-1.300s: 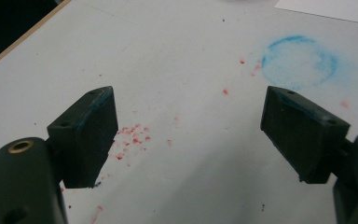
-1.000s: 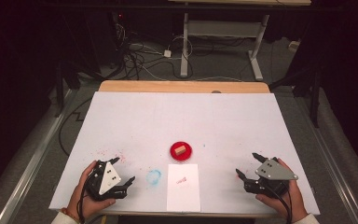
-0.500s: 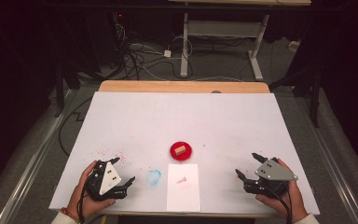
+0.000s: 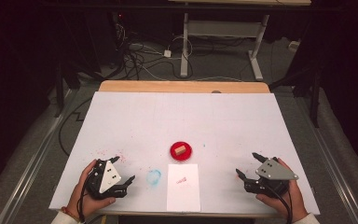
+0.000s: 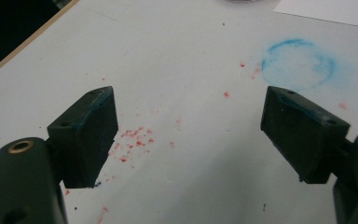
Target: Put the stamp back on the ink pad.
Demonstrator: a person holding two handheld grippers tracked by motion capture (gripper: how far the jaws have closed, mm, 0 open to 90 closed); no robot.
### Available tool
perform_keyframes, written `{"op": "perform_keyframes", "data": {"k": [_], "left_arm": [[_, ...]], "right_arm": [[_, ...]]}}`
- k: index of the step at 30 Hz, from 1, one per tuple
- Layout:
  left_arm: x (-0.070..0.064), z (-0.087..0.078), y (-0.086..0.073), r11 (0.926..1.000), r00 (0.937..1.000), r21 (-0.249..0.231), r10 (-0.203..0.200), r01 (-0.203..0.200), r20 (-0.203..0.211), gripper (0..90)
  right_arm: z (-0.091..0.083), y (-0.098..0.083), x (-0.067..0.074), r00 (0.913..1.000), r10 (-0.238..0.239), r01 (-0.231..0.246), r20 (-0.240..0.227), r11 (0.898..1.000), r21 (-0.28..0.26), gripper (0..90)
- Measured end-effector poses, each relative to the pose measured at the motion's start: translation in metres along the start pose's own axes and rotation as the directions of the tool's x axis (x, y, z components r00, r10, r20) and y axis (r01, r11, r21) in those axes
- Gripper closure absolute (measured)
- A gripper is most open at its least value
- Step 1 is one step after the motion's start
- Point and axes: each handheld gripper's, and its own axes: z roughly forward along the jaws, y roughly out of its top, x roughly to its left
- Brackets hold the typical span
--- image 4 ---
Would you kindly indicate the white power strip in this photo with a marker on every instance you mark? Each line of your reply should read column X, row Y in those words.
column 294, row 46

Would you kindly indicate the large white board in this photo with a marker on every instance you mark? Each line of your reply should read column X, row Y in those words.
column 180, row 118

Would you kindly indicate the round grey table grommet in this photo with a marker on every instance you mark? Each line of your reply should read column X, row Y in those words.
column 216, row 91

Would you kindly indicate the small wooden stamp block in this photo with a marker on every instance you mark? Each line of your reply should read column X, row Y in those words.
column 180, row 150

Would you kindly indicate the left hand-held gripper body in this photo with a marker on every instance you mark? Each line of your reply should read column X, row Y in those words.
column 109, row 177

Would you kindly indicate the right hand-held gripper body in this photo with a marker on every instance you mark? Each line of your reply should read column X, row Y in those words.
column 273, row 171

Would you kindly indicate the white paper sheet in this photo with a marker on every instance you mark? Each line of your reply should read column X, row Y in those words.
column 183, row 196

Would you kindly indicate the wooden table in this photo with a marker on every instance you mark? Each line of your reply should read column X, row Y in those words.
column 183, row 86

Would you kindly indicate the person's left hand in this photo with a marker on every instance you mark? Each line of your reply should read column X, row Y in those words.
column 87, row 203

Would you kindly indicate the black metal stand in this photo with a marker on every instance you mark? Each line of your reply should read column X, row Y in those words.
column 59, row 93

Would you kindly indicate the small white power adapter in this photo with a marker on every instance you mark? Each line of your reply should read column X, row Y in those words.
column 167, row 53

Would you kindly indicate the red dish with cork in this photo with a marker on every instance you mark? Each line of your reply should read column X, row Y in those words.
column 187, row 154

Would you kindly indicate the person's right hand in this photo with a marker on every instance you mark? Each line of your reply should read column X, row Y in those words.
column 289, row 199

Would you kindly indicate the white metal desk frame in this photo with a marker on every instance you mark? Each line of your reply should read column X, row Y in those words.
column 223, row 28

